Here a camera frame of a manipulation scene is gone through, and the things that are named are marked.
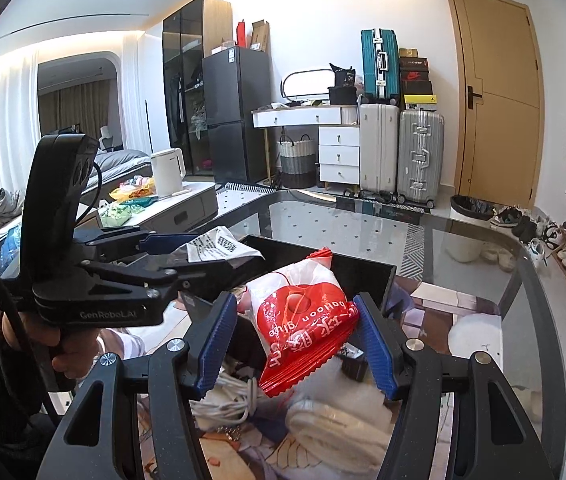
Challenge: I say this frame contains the white medicine sachet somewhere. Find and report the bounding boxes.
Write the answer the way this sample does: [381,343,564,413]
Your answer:
[170,226,262,269]

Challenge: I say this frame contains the white cable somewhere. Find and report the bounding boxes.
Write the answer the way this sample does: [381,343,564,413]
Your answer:
[189,368,269,428]

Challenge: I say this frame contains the red white plastic bag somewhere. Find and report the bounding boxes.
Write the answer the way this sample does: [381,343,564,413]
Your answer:
[237,248,359,398]

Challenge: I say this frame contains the black cardboard box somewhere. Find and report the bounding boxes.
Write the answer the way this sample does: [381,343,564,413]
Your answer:
[182,234,398,376]

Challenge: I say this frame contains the person's left hand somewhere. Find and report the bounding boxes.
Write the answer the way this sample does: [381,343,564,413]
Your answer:
[0,312,99,379]

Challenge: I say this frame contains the white electric kettle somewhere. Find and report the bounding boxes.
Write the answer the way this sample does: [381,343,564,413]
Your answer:
[151,148,187,198]

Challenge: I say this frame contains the grey bed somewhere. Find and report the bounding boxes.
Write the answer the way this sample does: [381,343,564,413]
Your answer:
[80,150,153,206]

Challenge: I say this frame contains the anime print desk mat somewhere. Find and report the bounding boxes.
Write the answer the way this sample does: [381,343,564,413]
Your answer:
[191,344,399,479]

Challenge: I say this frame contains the woven laundry basket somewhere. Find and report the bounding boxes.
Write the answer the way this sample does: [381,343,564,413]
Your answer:
[277,133,318,188]

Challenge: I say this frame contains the black refrigerator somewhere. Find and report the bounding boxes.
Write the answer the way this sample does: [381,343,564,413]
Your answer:
[203,47,272,183]

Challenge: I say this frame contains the white drawer cabinet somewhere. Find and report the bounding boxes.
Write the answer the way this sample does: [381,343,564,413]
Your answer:
[318,126,360,186]

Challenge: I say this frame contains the white dressing desk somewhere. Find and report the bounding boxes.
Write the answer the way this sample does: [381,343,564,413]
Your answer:
[251,105,359,129]

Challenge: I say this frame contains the black glass wardrobe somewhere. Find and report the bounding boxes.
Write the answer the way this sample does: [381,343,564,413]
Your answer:
[161,0,232,177]

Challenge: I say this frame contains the black handbag on desk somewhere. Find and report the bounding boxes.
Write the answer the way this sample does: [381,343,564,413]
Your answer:
[329,64,357,105]

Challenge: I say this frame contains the black trash bin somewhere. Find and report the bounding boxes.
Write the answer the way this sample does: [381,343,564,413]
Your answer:
[450,195,494,221]

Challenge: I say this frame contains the white suitcase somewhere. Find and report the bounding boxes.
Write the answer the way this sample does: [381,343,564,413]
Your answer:
[359,104,400,194]

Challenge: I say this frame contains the silver aluminium suitcase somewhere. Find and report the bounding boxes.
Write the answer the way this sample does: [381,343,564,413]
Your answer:
[397,110,444,208]

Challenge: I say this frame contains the stacked shoe boxes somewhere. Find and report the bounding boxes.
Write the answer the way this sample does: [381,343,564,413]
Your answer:
[399,48,438,112]

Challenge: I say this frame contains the teal suitcase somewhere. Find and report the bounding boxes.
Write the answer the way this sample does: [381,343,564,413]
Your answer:
[361,28,401,106]

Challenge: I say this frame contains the yellow wooden door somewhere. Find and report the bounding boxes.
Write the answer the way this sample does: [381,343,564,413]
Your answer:
[449,0,544,208]

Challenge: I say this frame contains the oval mirror black frame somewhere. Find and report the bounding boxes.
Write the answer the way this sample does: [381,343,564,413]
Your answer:
[280,68,335,102]

